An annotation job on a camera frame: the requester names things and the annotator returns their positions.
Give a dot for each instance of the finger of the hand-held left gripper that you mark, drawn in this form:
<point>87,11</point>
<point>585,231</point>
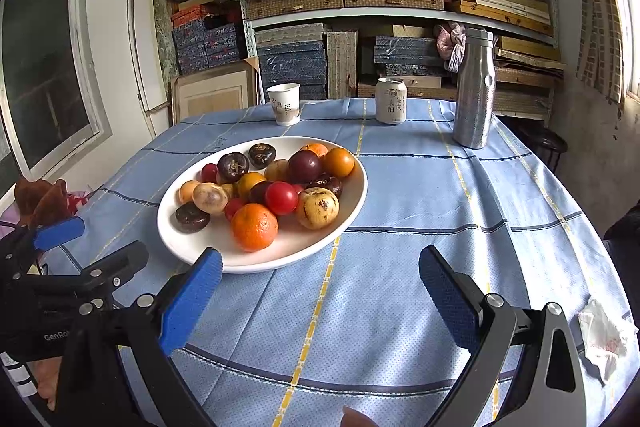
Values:
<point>120,262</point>
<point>60,231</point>

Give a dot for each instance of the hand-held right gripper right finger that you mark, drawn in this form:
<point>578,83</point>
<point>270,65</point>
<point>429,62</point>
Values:
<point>447,302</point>

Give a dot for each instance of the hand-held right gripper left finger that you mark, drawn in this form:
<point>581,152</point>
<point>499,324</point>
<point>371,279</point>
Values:
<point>192,302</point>

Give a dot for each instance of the dark brown water chestnut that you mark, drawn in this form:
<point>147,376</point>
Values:
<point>192,217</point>
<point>262,155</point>
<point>232,166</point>
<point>327,183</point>

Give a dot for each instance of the orange tangerine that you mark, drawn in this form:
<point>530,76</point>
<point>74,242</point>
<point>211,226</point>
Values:
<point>254,227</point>
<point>314,149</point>

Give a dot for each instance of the yellow-orange round fruit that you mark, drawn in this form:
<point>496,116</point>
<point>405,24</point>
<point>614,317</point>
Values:
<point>250,183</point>
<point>186,191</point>

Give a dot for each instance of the red tomato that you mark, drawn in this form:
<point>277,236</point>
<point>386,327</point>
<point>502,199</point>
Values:
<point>209,173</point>
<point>281,198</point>
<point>234,208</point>

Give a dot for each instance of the white ceramic plate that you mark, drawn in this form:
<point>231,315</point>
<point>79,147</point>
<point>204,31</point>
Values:
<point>295,249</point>

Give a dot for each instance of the dark red plum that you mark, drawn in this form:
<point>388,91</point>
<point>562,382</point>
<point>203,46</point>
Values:
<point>304,166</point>
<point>258,193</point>

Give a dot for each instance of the plain tan pear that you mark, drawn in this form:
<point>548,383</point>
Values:
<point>276,170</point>

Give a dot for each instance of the spotted tan pear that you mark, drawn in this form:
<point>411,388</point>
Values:
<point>317,207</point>

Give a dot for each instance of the large orange persimmon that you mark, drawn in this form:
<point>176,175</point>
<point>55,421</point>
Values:
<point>338,162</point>

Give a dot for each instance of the person's left hand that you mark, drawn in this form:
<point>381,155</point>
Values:
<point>49,382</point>

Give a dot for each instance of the person's right hand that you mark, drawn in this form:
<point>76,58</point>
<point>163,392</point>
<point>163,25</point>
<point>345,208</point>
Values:
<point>357,418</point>

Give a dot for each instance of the brown plush toy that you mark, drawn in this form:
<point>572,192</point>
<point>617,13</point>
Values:
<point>42,202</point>

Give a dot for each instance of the red and white cloth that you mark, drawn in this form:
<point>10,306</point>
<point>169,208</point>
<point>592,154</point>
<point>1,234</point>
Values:
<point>76,201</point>

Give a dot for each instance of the blue checked tablecloth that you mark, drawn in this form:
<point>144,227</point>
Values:
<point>390,232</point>

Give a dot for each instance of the grey framed window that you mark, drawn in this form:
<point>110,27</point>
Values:
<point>45,72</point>

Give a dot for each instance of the crumpled white tissue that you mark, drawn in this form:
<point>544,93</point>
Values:
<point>607,339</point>

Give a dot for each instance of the black padded jacket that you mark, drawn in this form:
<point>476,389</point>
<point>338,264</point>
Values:
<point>624,242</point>

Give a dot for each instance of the black round stool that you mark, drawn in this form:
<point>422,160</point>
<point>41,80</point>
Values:
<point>547,142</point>

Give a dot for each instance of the beige framed panel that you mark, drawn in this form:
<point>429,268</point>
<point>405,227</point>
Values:
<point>215,94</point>

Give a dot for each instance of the white leaning boards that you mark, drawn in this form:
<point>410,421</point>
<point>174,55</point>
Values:
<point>142,52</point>

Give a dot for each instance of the white drink can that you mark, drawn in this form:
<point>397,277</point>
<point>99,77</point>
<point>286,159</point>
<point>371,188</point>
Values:
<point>391,101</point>

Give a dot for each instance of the silver metal bottle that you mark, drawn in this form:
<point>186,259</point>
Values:
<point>474,89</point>

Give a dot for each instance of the white paper cup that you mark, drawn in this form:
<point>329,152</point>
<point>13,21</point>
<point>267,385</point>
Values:
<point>284,104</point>

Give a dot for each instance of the green marble slab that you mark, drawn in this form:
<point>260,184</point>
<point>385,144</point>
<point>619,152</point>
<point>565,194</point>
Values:
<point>165,37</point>

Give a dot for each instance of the stack of blue floral boxes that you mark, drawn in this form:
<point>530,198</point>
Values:
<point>205,42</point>

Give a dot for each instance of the stack of flat straw boxes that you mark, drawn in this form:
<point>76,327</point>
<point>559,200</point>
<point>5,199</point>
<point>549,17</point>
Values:
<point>525,77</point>

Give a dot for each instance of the stack of dark blue boxes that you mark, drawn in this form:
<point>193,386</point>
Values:
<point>407,57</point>

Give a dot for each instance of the pink cloth bundle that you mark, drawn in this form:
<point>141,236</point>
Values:
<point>450,44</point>

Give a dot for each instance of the stack of grey-blue boxes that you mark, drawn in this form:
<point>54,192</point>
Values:
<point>290,62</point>

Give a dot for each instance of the upright woven tan box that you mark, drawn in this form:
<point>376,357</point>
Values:
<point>341,62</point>

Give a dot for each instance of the white metal shelf rack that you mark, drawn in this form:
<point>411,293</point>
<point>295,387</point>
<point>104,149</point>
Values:
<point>350,14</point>

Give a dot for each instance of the brick pattern curtain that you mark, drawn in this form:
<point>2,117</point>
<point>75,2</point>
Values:
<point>595,17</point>

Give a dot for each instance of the bright window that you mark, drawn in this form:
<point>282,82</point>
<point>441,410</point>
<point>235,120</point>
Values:
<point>625,22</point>

